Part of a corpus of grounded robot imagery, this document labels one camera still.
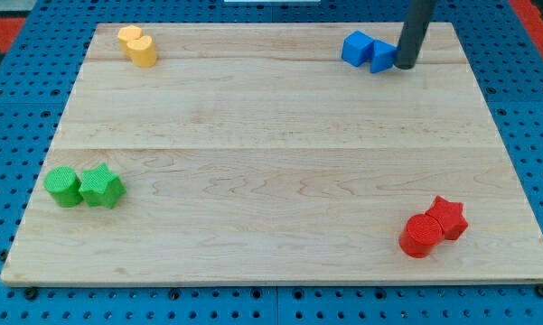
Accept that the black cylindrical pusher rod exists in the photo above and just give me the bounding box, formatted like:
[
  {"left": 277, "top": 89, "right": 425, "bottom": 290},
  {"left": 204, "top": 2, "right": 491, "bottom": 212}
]
[{"left": 394, "top": 0, "right": 437, "bottom": 70}]

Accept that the blue triangle block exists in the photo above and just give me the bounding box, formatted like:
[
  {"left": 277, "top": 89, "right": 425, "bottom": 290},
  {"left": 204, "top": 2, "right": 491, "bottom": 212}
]
[{"left": 370, "top": 40, "right": 397, "bottom": 74}]

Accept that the blue cube block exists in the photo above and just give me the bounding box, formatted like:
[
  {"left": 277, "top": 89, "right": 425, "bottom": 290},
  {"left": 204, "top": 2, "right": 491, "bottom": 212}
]
[{"left": 342, "top": 31, "right": 375, "bottom": 67}]

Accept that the wooden board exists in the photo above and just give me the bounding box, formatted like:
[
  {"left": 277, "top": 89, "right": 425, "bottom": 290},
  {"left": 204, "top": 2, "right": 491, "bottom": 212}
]
[{"left": 0, "top": 23, "right": 543, "bottom": 287}]

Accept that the red star block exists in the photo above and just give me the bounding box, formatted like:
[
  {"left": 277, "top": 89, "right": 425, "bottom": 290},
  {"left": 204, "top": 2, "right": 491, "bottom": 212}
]
[{"left": 426, "top": 196, "right": 468, "bottom": 241}]

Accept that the red cylinder block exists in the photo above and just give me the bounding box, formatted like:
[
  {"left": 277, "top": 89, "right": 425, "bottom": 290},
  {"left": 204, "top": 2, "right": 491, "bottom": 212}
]
[{"left": 398, "top": 214, "right": 444, "bottom": 258}]

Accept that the yellow heart block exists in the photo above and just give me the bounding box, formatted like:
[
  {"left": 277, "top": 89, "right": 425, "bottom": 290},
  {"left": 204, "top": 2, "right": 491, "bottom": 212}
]
[{"left": 126, "top": 35, "right": 157, "bottom": 68}]

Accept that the yellow pentagon block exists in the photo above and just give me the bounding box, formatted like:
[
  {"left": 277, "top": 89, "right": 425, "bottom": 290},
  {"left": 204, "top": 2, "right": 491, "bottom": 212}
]
[{"left": 117, "top": 24, "right": 144, "bottom": 57}]

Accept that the green star block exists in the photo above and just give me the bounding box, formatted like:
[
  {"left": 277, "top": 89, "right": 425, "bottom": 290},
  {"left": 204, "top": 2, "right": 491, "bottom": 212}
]
[{"left": 79, "top": 162, "right": 126, "bottom": 209}]

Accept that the green cylinder block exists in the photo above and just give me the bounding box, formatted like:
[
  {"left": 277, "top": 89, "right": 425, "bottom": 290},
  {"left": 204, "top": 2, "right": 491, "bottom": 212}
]
[{"left": 43, "top": 166, "right": 83, "bottom": 208}]

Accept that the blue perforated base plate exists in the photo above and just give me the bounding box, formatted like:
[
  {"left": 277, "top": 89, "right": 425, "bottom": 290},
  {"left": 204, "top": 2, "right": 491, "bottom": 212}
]
[{"left": 0, "top": 0, "right": 543, "bottom": 324}]

